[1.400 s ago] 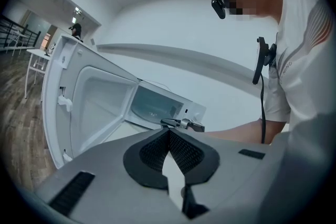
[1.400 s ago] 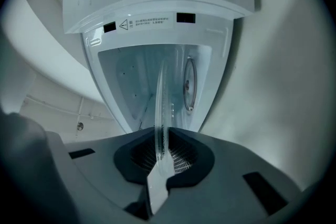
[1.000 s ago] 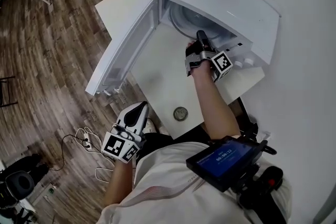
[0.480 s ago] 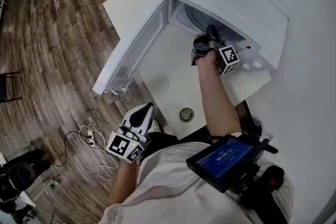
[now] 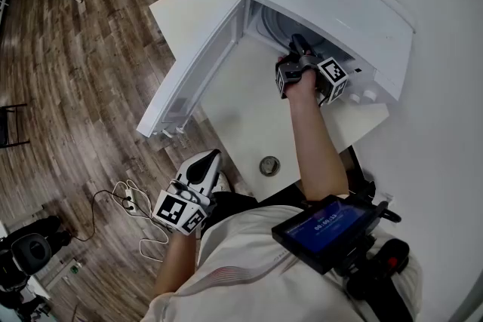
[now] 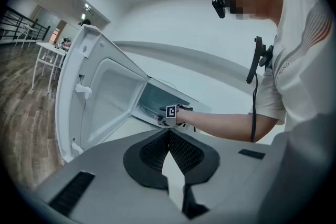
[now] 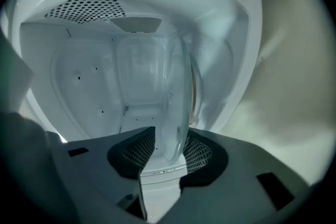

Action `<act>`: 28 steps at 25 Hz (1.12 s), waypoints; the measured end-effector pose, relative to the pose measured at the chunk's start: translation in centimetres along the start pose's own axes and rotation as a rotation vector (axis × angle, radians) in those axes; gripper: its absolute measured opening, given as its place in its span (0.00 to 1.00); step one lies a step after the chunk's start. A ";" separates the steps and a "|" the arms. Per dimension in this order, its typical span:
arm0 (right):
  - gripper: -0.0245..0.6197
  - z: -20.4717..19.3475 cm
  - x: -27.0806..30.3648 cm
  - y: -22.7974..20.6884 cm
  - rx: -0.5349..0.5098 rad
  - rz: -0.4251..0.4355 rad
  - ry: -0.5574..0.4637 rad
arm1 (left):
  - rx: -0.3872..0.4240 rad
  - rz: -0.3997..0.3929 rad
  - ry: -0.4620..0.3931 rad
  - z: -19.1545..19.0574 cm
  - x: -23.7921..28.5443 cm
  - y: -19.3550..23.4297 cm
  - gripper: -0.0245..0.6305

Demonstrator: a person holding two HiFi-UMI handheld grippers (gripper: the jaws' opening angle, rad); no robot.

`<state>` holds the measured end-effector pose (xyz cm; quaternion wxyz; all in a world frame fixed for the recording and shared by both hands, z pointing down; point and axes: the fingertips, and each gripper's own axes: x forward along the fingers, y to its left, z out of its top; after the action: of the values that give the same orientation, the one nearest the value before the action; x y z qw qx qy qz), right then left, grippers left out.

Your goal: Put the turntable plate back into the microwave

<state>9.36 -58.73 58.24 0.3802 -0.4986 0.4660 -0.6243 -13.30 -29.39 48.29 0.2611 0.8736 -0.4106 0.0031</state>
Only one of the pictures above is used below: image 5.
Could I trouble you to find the white square table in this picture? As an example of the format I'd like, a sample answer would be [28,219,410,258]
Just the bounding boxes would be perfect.
[149,0,389,203]

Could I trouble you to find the person's left forearm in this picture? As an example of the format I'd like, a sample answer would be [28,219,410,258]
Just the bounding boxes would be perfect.
[152,232,199,299]

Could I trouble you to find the white power strip with cables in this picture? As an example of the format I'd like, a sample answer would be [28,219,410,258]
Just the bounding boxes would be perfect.
[112,179,171,263]

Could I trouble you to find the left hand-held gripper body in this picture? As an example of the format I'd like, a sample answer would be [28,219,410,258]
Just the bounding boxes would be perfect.
[152,180,218,237]

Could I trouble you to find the person's white shirt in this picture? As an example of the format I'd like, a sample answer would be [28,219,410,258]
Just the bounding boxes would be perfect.
[141,205,423,322]

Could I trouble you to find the person's black shorts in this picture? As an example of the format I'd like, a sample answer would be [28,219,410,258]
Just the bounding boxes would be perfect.
[199,184,306,238]

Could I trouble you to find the person's right forearm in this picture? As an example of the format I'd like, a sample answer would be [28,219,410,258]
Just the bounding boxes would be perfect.
[288,94,350,203]

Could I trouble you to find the black folding chair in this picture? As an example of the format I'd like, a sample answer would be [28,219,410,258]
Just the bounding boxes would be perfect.
[0,103,30,150]

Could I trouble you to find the person's right hand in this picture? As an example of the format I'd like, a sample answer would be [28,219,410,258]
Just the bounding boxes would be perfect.
[286,70,320,99]

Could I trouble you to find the black floor cable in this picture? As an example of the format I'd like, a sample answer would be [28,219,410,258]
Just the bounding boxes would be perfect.
[71,189,159,243]

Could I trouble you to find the person's left white shoe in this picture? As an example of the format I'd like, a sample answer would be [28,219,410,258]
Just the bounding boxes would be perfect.
[214,172,231,193]

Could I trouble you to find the black chest-mounted tablet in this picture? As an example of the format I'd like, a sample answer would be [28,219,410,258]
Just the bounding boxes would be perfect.
[271,194,380,276]

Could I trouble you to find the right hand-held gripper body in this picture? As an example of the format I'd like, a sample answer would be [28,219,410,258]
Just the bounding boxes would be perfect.
[275,53,348,106]

